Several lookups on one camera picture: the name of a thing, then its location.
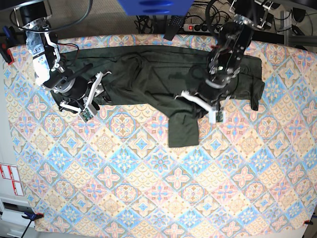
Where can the blue clamp upper left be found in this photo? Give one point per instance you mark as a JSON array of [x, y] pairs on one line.
[[4, 47]]

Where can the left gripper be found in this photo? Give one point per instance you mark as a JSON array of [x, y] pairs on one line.
[[206, 96]]

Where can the white power strip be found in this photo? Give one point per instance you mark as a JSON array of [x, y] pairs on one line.
[[195, 28]]

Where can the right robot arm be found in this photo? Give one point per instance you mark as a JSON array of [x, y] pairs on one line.
[[52, 72]]

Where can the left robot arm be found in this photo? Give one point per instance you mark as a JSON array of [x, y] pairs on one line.
[[223, 62]]

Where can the blue clamp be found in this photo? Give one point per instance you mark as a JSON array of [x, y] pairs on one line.
[[4, 47], [32, 216]]

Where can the black remote control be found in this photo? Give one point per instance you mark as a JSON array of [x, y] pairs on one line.
[[176, 22]]

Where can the orange clamp lower right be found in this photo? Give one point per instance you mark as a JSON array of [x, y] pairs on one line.
[[308, 222]]

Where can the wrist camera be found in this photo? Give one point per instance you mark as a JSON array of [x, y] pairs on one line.
[[89, 112], [217, 117]]

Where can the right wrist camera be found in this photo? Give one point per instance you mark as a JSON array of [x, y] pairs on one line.
[[89, 112]]

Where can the blue clamp lower left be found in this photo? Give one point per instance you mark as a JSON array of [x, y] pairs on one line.
[[32, 216]]

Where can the red white label stickers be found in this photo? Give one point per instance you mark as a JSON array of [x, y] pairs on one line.
[[10, 175]]

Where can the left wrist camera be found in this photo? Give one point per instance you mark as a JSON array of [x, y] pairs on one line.
[[217, 117]]

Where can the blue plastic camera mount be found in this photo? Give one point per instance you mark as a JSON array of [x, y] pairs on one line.
[[156, 7]]

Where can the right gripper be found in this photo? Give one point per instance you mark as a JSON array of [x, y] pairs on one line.
[[81, 90]]

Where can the dark green long-sleeve shirt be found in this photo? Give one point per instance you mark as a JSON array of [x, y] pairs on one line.
[[151, 75]]

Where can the colourful patterned tablecloth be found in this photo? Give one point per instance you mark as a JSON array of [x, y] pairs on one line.
[[116, 176]]

